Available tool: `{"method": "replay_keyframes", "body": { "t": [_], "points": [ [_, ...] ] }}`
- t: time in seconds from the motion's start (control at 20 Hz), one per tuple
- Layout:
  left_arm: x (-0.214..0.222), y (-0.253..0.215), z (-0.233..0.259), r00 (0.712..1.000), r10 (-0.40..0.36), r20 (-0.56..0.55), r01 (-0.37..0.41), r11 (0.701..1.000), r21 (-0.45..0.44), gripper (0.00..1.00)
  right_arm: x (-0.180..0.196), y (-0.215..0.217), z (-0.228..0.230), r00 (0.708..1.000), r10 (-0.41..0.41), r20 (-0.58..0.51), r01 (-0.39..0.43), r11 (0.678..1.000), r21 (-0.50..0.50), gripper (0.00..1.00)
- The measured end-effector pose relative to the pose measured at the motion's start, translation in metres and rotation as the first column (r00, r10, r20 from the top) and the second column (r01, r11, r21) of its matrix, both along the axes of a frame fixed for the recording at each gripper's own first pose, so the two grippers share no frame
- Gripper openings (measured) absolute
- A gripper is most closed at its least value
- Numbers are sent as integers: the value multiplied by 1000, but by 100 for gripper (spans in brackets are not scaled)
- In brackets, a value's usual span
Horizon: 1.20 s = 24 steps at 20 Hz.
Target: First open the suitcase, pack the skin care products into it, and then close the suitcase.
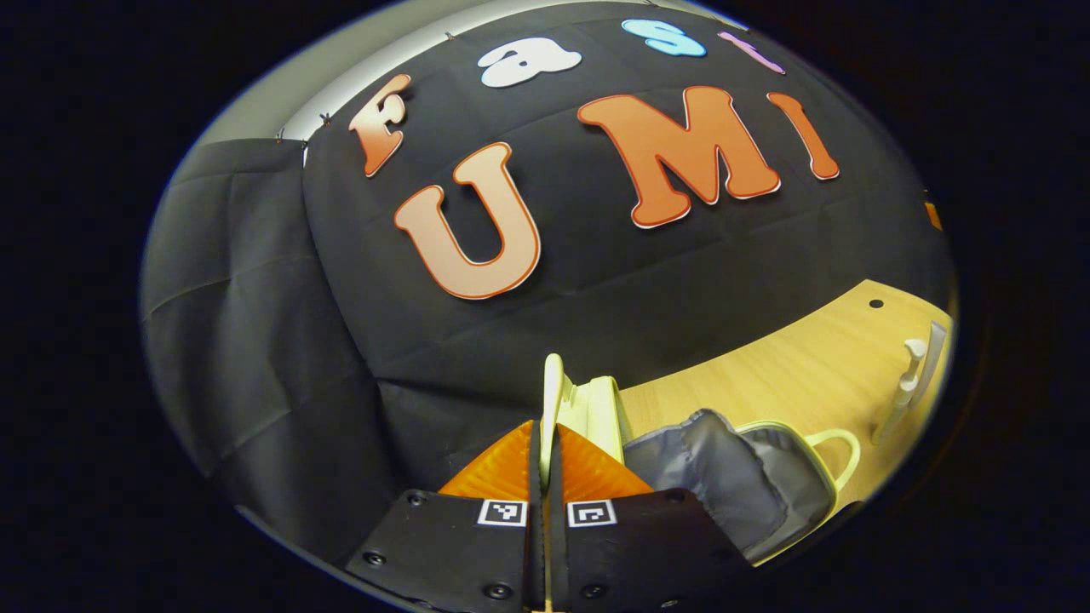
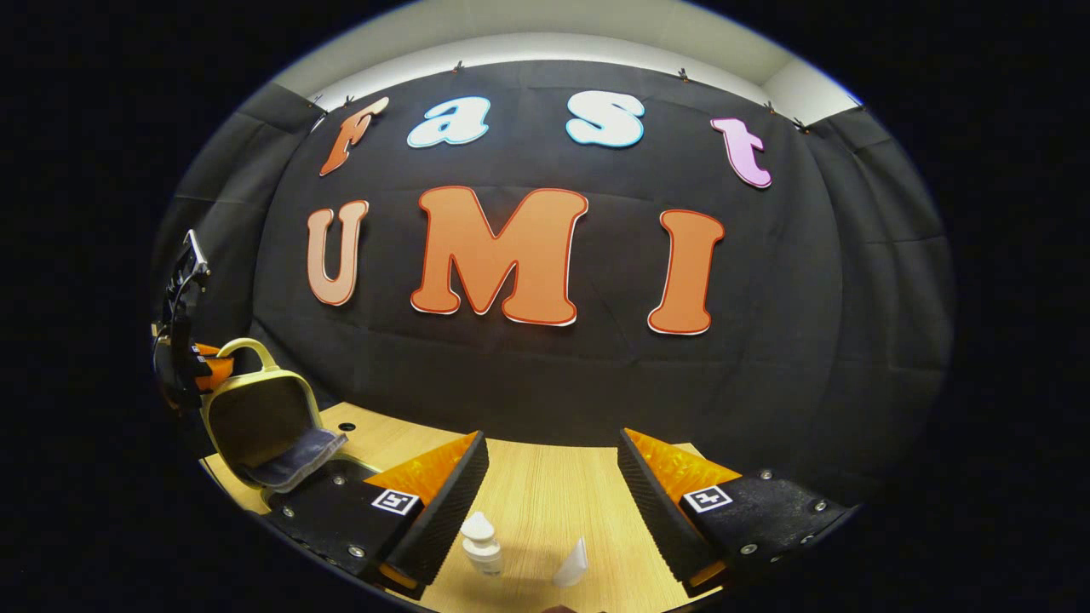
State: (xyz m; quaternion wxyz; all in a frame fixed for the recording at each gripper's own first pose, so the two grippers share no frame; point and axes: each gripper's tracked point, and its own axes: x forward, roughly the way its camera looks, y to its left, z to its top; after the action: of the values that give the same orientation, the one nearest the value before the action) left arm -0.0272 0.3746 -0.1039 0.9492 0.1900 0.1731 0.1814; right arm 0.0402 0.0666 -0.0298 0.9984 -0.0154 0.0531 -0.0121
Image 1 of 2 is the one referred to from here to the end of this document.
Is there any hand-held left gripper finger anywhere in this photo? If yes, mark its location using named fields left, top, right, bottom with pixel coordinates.
left=549, top=422, right=755, bottom=613
left=345, top=417, right=547, bottom=613

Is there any white pump bottle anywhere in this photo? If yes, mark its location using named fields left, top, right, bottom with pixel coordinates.
left=870, top=339, right=929, bottom=445

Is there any cream yellow suitcase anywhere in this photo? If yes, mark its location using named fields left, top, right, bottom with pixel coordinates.
left=541, top=352, right=863, bottom=567

